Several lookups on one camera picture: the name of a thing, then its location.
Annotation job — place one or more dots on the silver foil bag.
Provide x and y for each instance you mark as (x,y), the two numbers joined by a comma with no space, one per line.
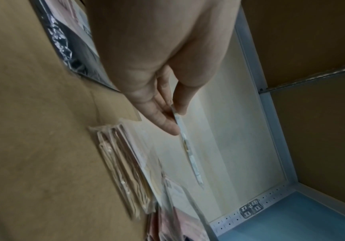
(71,47)

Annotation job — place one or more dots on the clear packet with pink card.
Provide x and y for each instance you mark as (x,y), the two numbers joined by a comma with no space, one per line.
(178,211)

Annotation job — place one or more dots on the large brown cardboard box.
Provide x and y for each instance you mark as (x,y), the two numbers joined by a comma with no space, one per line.
(35,131)

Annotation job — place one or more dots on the metal shelf rail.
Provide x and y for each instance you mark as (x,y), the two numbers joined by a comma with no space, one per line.
(309,78)

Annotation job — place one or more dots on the thin clear plastic packet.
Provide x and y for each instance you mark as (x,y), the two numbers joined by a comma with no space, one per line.
(187,146)

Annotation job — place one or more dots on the white metal shelf frame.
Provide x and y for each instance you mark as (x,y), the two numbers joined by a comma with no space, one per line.
(272,131)

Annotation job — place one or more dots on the blue shelf board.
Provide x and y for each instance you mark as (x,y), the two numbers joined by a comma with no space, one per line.
(294,221)

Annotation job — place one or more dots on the stack of clear pink packets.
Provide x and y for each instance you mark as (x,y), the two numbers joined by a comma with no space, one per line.
(124,167)

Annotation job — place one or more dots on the person's left hand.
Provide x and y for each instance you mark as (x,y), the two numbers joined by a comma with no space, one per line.
(148,47)

